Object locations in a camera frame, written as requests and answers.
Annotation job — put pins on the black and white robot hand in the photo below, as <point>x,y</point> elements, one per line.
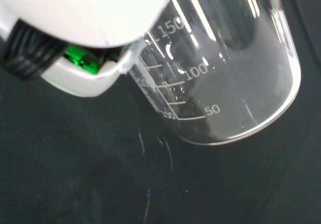
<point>87,10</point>

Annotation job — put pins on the black bench cloth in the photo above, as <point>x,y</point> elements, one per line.
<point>75,158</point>

